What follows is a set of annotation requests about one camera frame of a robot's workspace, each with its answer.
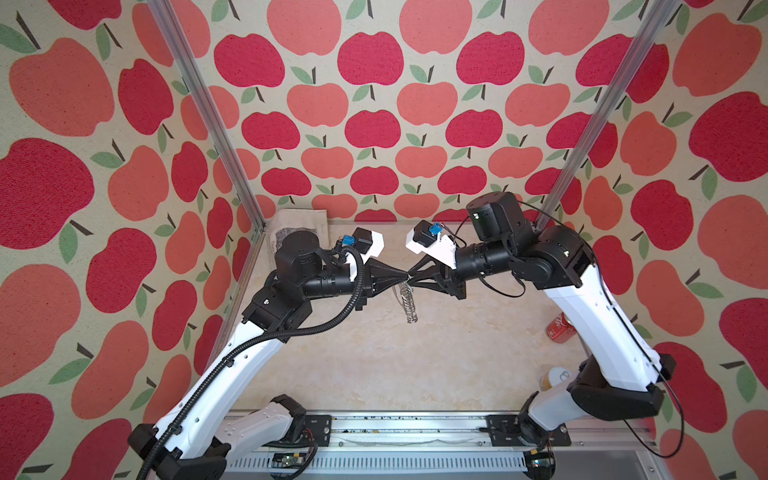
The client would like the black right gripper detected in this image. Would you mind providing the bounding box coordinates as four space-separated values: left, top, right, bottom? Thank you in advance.
406 239 507 299

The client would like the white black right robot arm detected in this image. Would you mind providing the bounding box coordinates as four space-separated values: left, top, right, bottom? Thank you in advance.
406 192 676 448

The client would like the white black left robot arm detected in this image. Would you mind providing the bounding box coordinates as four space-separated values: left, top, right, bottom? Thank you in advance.
128 228 407 479

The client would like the cream printed canvas tote bag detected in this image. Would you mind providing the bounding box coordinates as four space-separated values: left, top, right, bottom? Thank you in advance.
267 209 330 254

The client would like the red soda can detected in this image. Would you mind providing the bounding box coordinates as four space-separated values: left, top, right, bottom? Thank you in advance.
546 312 577 344

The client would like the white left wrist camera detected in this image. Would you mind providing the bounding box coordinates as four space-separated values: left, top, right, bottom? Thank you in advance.
340 227 384 263

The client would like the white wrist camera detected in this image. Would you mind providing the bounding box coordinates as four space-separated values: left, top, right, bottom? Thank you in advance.
406 220 457 269
340 227 384 263

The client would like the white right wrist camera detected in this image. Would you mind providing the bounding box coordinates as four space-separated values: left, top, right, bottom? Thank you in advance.
406 220 457 269

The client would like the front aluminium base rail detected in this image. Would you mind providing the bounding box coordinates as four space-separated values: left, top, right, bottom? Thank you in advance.
215 406 644 479

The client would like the left rear aluminium frame post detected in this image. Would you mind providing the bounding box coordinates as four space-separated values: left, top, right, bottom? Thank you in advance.
148 0 266 235

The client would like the aluminium frame post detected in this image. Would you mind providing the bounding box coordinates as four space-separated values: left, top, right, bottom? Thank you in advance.
148 0 266 235
535 0 682 231

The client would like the right rear aluminium frame post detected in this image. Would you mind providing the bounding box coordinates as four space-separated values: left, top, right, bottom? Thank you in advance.
535 0 682 231

